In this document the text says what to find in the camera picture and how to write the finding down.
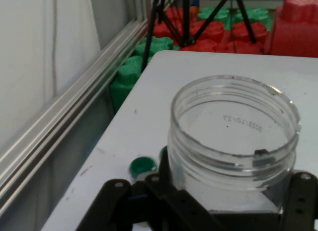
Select white wall cable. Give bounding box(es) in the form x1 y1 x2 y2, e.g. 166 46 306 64
51 0 60 95

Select green foam block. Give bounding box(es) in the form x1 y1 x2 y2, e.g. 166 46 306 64
197 6 273 31
110 55 150 110
135 36 175 58

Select aluminium rail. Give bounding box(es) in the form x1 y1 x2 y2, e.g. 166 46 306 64
0 18 150 218

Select clear plastic jar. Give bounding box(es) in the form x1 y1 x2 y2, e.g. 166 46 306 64
166 75 303 214

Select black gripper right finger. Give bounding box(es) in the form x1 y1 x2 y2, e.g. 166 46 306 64
280 171 318 231

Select green-capped dark spice bottle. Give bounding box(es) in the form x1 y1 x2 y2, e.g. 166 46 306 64
128 155 159 183

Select black tripod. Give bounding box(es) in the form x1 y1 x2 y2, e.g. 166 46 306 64
140 0 258 73

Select red foam floor blocks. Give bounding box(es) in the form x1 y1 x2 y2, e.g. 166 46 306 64
152 6 272 54

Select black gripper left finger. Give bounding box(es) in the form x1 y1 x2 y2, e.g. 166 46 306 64
74 147 224 231

